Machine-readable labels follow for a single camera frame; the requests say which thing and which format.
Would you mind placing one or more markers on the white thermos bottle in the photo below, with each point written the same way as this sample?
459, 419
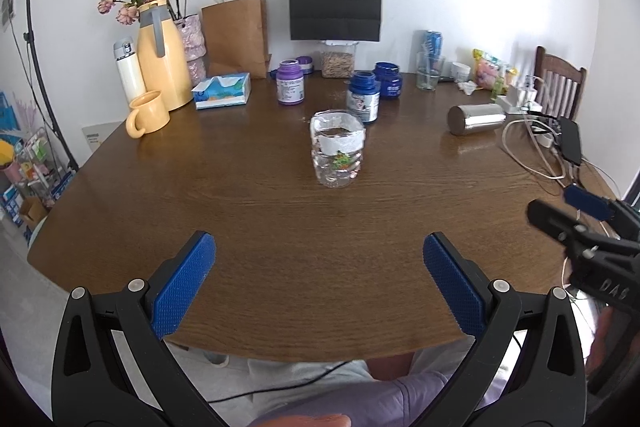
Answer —
128, 68

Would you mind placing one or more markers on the yellow ceramic mug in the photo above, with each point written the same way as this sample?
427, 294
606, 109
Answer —
148, 114

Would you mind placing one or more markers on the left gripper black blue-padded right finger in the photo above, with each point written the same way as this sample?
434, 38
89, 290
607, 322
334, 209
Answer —
525, 367

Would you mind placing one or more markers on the dark blue jar front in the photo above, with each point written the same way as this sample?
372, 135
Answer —
363, 96

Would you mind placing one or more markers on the black tripod stand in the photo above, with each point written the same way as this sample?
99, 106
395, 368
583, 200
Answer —
57, 131

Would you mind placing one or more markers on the small green bottle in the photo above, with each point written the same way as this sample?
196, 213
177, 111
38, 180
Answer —
497, 88

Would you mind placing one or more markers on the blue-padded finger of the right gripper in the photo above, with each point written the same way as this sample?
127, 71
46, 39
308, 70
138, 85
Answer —
591, 204

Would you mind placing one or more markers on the small white cup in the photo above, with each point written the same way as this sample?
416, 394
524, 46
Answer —
460, 72

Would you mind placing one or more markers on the small purple jar behind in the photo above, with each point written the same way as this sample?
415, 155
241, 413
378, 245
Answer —
306, 64

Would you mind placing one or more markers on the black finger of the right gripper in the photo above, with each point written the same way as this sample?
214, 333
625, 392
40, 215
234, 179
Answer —
574, 236

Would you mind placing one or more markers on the colourful snack bag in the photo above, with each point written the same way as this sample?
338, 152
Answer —
488, 69

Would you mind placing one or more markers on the purple supplement jar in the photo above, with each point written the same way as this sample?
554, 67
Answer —
290, 83

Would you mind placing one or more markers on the dark blue jar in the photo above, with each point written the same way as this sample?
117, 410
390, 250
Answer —
388, 76
363, 96

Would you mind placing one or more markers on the black phone power bank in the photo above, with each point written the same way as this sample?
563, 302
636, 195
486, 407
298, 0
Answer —
570, 142

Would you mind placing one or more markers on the cluttered storage rack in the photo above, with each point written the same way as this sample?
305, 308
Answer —
33, 179

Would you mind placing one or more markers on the person lap in clothes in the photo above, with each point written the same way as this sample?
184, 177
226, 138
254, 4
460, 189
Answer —
251, 392

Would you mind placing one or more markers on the blue tissue box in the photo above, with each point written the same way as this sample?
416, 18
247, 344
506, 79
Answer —
222, 91

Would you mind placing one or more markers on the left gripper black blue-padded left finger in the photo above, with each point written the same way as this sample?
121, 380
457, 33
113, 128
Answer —
111, 364

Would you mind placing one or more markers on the stainless steel tumbler lying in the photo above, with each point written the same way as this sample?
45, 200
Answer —
475, 118

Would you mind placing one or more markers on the wooden chair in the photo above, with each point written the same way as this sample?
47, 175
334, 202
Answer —
559, 84

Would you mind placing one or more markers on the pink textured vase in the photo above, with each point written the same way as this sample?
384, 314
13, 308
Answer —
190, 30

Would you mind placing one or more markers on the crumpled white tissue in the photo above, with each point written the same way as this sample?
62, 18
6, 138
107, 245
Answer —
468, 87

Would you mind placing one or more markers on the brown paper bag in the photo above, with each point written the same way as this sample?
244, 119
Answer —
236, 37

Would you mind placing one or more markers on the clear drinking glass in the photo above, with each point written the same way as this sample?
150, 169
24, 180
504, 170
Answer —
428, 71

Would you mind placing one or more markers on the dark blue jar rear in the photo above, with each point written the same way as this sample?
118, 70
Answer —
388, 76

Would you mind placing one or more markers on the clear container with oats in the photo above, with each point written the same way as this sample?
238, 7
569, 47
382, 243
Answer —
338, 58

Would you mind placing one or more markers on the blue soda can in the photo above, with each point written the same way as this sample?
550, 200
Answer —
433, 43

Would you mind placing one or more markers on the yellow thermos pitcher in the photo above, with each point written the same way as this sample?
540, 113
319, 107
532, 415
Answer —
161, 55

